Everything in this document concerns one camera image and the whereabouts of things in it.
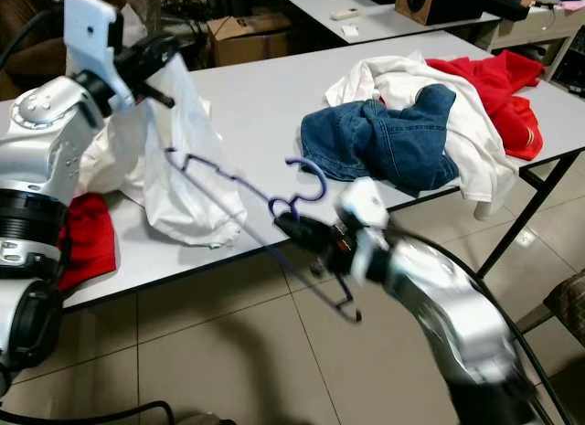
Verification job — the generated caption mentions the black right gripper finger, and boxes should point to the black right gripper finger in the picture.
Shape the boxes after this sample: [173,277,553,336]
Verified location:
[274,213,325,240]
[300,240,341,280]

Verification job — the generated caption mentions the purple plastic hanger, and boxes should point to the purple plastic hanger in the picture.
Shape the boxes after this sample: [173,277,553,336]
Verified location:
[165,146,362,325]

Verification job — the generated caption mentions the blue denim garment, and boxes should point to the blue denim garment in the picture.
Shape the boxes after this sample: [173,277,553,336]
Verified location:
[300,82,461,193]

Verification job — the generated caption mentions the white shirt with black print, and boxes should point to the white shirt with black print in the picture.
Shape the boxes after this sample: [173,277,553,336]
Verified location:
[78,52,250,250]

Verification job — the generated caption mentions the brown cardboard box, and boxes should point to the brown cardboard box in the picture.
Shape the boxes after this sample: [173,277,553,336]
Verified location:
[206,12,289,68]

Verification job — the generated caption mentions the brown armchair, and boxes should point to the brown armchair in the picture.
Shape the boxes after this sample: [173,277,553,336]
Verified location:
[0,0,74,79]

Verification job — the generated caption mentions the grey table with black legs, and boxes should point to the grey table with black legs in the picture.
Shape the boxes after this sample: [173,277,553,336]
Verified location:
[55,27,585,312]

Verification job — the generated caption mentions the red garment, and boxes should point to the red garment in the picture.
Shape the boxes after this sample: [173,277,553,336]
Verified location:
[55,192,118,293]
[425,48,547,163]

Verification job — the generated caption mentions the white desk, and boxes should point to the white desk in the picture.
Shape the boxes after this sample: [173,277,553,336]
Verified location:
[274,0,504,47]

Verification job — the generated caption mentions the brown wicker stool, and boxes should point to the brown wicker stool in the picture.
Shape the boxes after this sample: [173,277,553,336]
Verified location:
[544,270,585,348]

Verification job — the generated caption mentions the wooden loudspeaker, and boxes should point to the wooden loudspeaker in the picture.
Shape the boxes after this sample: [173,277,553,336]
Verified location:
[395,0,495,26]

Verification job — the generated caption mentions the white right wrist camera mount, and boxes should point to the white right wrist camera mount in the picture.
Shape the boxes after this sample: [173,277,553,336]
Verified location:
[336,176,389,284]

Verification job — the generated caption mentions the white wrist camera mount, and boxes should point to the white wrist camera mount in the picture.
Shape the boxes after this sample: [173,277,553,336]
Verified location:
[336,176,389,284]
[62,0,124,115]

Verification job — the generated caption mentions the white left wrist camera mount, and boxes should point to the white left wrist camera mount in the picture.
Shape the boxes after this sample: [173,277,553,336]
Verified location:
[62,0,124,115]

